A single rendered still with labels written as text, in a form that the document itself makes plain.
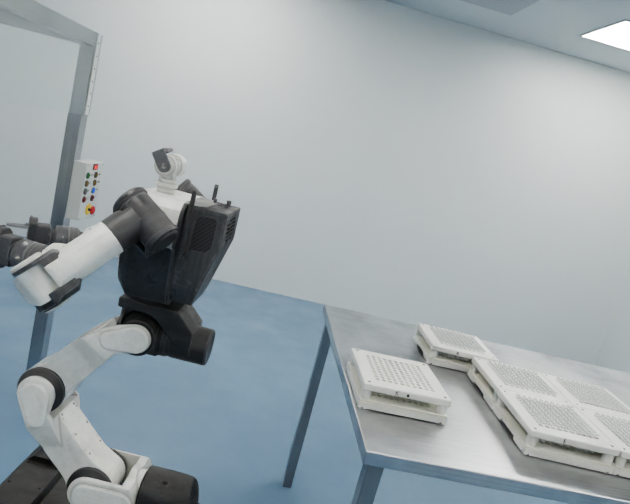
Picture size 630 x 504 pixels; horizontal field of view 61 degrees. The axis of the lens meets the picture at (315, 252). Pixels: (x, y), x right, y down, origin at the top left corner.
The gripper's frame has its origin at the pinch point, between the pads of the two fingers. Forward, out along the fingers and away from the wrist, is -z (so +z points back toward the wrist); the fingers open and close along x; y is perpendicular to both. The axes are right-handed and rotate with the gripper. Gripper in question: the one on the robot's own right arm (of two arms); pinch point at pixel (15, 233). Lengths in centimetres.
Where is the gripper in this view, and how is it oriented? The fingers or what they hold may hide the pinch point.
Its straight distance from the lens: 193.7
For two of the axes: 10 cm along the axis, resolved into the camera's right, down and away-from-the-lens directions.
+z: 8.4, 1.2, 5.3
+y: -4.8, -2.9, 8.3
